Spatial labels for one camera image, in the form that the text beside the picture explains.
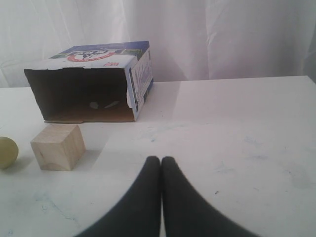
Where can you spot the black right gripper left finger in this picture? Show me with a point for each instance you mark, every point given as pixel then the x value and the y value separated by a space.
pixel 138 212

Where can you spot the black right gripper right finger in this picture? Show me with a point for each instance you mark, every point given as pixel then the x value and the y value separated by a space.
pixel 186 213

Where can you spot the light wooden cube block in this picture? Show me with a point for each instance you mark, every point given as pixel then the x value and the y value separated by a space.
pixel 58 147

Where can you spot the yellow tennis ball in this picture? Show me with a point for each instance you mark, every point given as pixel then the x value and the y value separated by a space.
pixel 8 152

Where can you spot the blue white cardboard box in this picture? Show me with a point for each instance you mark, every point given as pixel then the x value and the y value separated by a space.
pixel 93 83

